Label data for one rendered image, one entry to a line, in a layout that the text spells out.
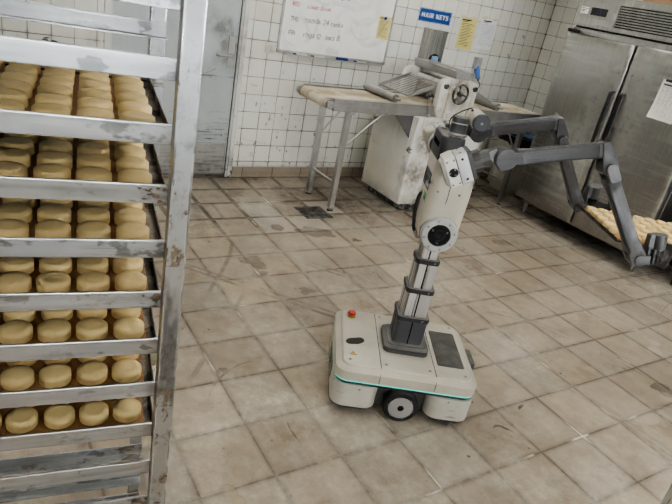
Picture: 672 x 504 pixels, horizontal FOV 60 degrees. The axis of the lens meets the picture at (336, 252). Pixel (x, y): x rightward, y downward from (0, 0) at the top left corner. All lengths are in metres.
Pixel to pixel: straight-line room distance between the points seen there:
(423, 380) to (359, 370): 0.29
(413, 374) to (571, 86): 3.73
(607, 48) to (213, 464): 4.56
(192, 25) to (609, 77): 4.97
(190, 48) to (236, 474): 1.85
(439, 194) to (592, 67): 3.47
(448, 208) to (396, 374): 0.76
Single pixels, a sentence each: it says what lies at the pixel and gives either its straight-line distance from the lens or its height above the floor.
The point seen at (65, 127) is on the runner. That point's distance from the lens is 0.87.
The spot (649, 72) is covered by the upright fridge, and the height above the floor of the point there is 1.55.
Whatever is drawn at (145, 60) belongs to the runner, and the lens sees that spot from 0.85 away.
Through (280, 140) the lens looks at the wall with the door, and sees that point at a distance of 5.50.
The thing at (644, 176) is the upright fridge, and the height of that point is 0.80.
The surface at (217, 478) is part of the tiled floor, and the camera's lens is 2.39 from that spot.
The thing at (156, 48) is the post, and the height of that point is 1.56.
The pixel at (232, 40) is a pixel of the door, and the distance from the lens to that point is 5.15.
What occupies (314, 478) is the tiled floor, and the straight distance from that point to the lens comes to 2.44.
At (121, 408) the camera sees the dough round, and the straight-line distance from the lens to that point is 1.17.
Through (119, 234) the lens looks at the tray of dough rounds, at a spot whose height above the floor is 1.33.
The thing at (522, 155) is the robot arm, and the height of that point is 1.30.
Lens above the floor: 1.74
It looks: 24 degrees down
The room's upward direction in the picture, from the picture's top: 11 degrees clockwise
